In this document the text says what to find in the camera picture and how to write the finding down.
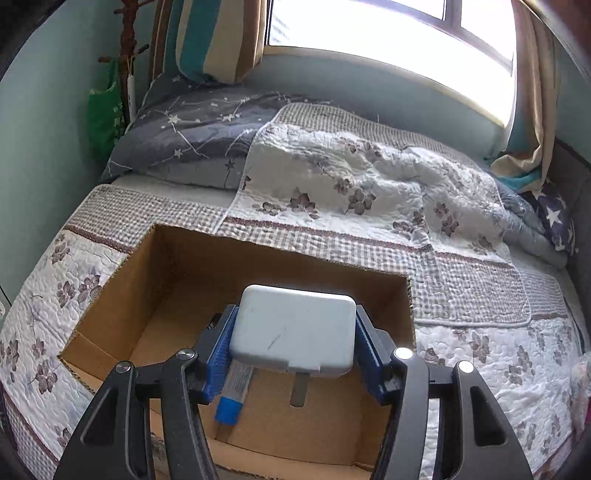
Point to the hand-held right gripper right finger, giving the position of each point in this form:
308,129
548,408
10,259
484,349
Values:
370,355

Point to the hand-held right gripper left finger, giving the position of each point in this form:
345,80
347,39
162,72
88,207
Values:
218,353

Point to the white tube with blue cap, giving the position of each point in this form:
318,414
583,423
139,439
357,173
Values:
234,392

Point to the cardboard box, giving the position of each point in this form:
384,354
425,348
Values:
258,295

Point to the white power adapter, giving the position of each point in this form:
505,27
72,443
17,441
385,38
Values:
293,330

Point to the floral quilted bedspread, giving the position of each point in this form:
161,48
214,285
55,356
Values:
323,221

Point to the grey star-print pillow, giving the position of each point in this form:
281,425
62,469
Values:
194,138

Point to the navy star-print pillow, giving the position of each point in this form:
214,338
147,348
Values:
556,217

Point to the green plastic bag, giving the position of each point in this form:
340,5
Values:
105,117

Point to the beige curtain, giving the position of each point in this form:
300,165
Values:
531,92

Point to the window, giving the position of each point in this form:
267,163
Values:
392,41

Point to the wooden coat stand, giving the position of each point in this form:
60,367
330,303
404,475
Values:
127,50

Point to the striped curtain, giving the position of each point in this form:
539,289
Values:
217,37

